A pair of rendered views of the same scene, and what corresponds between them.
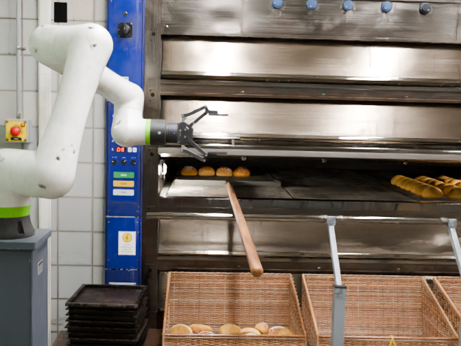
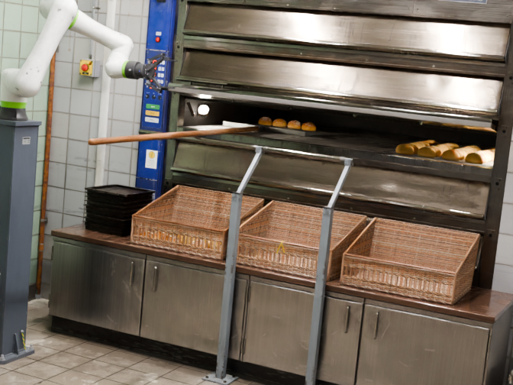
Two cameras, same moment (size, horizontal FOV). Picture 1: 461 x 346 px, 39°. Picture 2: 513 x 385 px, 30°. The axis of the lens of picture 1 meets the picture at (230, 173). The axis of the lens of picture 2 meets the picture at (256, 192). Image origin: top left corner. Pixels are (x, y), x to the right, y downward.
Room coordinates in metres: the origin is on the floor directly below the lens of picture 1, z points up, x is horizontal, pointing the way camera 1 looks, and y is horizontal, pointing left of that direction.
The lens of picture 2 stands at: (-1.75, -2.59, 1.62)
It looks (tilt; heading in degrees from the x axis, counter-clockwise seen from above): 8 degrees down; 27
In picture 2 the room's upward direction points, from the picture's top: 5 degrees clockwise
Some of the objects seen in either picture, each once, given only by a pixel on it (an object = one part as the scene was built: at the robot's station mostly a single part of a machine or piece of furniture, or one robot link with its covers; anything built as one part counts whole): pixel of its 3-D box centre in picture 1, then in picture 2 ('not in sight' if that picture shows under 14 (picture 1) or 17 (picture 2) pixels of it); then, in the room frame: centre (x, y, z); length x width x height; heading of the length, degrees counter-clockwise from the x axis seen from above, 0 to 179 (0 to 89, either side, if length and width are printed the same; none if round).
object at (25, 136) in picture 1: (18, 130); (89, 67); (2.83, 0.91, 1.46); 0.10 x 0.07 x 0.10; 92
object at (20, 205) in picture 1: (11, 182); (15, 88); (1.88, 0.63, 1.36); 0.16 x 0.13 x 0.19; 62
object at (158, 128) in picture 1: (159, 132); (134, 69); (2.35, 0.26, 1.49); 0.12 x 0.06 x 0.09; 2
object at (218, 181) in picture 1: (226, 179); (275, 127); (3.56, 0.02, 1.20); 0.55 x 0.36 x 0.03; 93
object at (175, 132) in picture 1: (180, 132); (146, 71); (2.35, 0.18, 1.49); 0.09 x 0.07 x 0.08; 92
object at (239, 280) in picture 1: (232, 318); (198, 220); (2.65, -0.02, 0.72); 0.56 x 0.49 x 0.28; 93
